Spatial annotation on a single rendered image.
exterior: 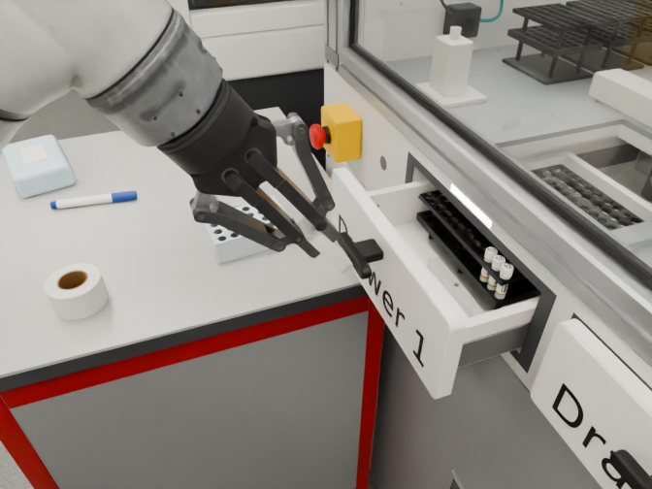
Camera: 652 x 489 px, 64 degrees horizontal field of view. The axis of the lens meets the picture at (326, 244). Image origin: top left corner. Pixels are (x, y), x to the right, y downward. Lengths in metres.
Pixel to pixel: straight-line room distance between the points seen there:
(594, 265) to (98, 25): 0.40
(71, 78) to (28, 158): 0.71
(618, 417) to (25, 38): 0.49
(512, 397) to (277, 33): 0.95
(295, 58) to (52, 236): 0.70
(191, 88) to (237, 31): 0.89
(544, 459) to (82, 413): 0.59
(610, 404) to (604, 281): 0.10
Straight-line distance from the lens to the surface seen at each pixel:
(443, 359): 0.50
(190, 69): 0.39
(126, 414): 0.84
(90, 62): 0.37
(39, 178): 1.03
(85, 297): 0.74
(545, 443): 0.63
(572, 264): 0.50
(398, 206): 0.71
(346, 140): 0.84
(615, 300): 0.47
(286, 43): 1.31
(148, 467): 0.96
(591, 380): 0.50
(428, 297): 0.49
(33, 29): 0.36
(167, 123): 0.39
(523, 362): 0.60
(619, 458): 0.46
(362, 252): 0.56
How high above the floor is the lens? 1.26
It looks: 38 degrees down
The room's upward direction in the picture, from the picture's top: straight up
